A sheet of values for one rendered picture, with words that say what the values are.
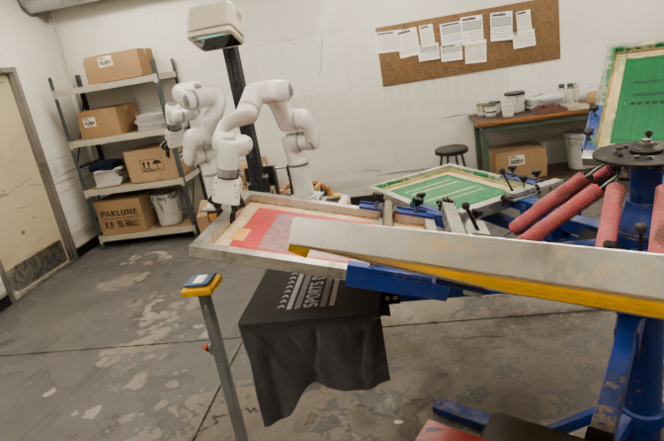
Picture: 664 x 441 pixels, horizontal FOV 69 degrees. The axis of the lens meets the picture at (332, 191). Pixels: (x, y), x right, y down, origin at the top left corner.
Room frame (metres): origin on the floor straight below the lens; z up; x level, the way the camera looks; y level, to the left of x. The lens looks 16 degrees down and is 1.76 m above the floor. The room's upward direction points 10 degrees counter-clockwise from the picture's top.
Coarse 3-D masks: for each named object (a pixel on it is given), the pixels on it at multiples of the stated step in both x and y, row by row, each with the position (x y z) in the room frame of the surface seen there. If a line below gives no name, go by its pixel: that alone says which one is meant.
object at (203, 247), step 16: (256, 192) 1.94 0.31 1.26; (304, 208) 1.88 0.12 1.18; (320, 208) 1.87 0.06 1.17; (336, 208) 1.86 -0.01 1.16; (352, 208) 1.85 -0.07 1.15; (224, 224) 1.59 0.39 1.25; (416, 224) 1.81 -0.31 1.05; (432, 224) 1.73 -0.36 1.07; (208, 240) 1.44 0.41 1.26; (192, 256) 1.38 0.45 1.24; (208, 256) 1.37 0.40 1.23; (224, 256) 1.36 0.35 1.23; (240, 256) 1.36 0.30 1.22; (256, 256) 1.35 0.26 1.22; (272, 256) 1.35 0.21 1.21; (288, 256) 1.36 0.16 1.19; (304, 272) 1.33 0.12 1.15; (320, 272) 1.32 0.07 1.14; (336, 272) 1.31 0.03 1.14
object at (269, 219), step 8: (264, 208) 1.85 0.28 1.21; (256, 216) 1.76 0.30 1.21; (264, 216) 1.77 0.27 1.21; (272, 216) 1.77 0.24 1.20; (280, 216) 1.78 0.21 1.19; (288, 216) 1.79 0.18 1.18; (296, 216) 1.80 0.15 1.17; (304, 216) 1.80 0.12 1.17; (312, 216) 1.81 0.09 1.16; (320, 216) 1.82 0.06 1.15; (248, 224) 1.67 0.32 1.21; (256, 224) 1.67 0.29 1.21; (264, 224) 1.68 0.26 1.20; (272, 224) 1.68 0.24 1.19; (280, 224) 1.69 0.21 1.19; (288, 224) 1.70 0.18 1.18; (376, 224) 1.77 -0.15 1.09
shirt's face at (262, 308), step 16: (272, 272) 1.81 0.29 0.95; (288, 272) 1.79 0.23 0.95; (272, 288) 1.67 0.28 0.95; (352, 288) 1.56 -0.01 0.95; (256, 304) 1.56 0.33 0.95; (272, 304) 1.54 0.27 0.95; (336, 304) 1.47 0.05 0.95; (352, 304) 1.45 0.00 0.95; (368, 304) 1.43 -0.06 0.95; (240, 320) 1.46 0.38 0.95; (256, 320) 1.45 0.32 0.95; (272, 320) 1.43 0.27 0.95
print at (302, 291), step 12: (300, 276) 1.73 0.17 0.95; (312, 276) 1.71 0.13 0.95; (288, 288) 1.65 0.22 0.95; (300, 288) 1.63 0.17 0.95; (312, 288) 1.61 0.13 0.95; (324, 288) 1.60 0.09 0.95; (336, 288) 1.58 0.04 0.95; (288, 300) 1.55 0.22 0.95; (300, 300) 1.54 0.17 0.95; (312, 300) 1.52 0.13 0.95; (324, 300) 1.51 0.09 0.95; (336, 300) 1.49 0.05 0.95
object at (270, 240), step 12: (252, 228) 1.63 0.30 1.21; (264, 228) 1.64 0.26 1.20; (240, 240) 1.52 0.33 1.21; (252, 240) 1.53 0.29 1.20; (264, 240) 1.54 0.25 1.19; (276, 240) 1.55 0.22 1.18; (288, 240) 1.55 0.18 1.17; (276, 252) 1.46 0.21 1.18; (288, 252) 1.46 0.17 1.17; (312, 252) 1.48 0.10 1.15; (324, 252) 1.48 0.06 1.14
